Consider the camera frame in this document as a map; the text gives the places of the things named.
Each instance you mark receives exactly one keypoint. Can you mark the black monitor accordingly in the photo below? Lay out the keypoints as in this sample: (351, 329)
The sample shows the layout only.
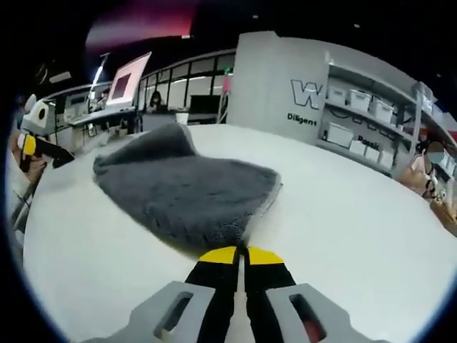
(205, 104)

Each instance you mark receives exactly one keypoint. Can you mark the person's left hand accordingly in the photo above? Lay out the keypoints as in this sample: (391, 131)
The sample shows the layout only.
(37, 171)

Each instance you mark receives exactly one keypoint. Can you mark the white paper cup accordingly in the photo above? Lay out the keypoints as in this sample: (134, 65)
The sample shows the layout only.
(182, 118)

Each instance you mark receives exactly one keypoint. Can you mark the large display screen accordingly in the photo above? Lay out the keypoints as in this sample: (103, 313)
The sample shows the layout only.
(125, 82)

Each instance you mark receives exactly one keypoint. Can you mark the white lamp bar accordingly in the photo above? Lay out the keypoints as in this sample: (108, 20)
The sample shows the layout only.
(97, 71)

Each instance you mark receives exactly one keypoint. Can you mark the pink hanging cloth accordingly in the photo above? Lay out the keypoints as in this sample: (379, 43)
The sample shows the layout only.
(227, 84)

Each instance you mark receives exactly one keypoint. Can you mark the dark grey fluffy towel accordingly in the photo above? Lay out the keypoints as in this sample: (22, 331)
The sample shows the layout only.
(189, 189)

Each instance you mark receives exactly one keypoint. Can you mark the group of white storage boxes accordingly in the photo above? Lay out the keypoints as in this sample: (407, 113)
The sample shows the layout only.
(357, 100)

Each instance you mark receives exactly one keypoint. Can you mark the grey metal shelf rack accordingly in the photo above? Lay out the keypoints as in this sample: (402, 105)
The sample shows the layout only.
(410, 107)

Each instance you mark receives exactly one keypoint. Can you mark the wooden tray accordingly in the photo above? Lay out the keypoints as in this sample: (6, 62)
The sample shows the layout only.
(444, 212)

